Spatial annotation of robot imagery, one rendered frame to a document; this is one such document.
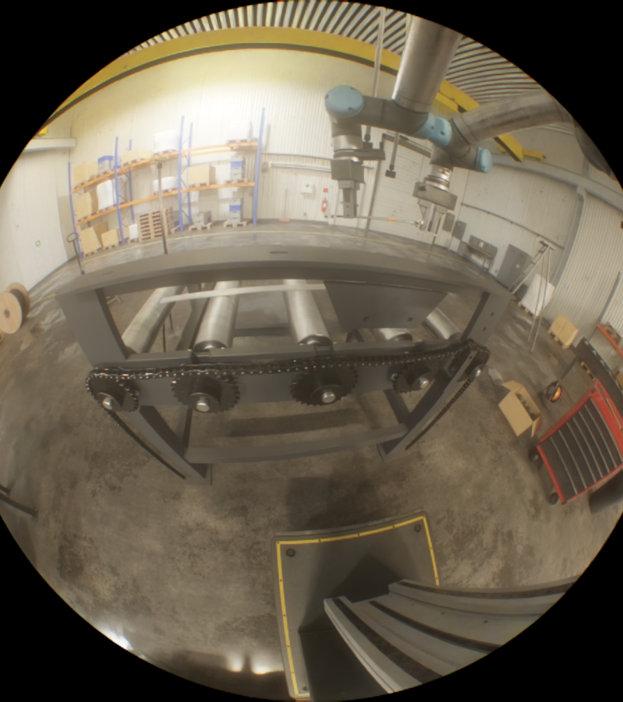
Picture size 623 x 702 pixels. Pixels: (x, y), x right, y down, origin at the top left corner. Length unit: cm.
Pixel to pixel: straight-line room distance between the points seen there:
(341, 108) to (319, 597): 137
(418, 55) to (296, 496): 157
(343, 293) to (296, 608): 106
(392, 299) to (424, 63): 50
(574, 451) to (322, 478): 210
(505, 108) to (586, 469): 229
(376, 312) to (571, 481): 229
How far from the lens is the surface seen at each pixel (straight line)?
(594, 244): 1064
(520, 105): 57
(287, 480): 130
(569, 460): 238
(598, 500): 379
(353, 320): 50
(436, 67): 46
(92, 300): 55
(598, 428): 225
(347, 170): 54
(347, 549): 98
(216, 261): 34
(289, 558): 95
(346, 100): 50
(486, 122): 57
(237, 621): 142
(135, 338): 74
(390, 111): 51
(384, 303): 51
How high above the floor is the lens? 127
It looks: 41 degrees down
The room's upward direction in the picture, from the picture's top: 8 degrees clockwise
